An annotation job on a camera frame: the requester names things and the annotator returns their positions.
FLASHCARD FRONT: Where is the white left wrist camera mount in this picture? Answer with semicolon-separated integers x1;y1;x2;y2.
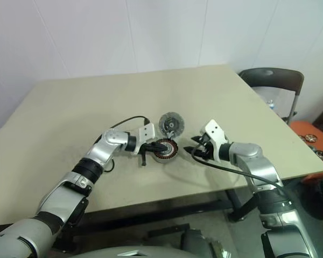
136;122;156;156

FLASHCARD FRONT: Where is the dark folding chair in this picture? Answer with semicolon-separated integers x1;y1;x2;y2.
237;67;306;126

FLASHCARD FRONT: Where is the black bin bag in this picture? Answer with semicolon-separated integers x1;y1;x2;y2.
310;171;323;216

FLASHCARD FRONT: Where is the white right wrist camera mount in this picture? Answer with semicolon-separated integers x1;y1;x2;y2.
199;119;230;160

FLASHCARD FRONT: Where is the dark grey rounded robot part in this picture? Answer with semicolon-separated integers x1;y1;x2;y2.
180;228;215;258

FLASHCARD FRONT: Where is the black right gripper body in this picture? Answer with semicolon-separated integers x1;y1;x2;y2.
200;135;216;160

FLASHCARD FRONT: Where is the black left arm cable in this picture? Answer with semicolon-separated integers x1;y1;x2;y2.
95;116;151;173

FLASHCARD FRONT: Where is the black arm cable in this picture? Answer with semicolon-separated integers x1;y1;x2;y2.
191;144;286;195
95;116;151;173

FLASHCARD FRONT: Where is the black metal table frame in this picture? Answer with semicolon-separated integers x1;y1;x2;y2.
51;187;262;246

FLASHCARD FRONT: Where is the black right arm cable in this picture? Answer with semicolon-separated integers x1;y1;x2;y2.
191;144;286;195

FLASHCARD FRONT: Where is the motor stator with copper windings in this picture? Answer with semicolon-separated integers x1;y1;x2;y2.
150;138;180;164

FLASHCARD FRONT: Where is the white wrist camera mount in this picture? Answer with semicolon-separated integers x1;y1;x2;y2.
136;122;156;156
199;119;230;160

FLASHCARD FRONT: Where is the black floor bar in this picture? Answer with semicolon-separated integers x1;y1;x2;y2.
147;223;191;239

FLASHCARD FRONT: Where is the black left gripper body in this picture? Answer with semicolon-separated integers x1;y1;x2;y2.
138;143;155;167

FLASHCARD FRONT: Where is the grey motor housing with circuit board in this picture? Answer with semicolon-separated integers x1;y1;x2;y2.
158;112;186;139

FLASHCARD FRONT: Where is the grey robot torso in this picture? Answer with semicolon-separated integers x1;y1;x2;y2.
48;238;189;258

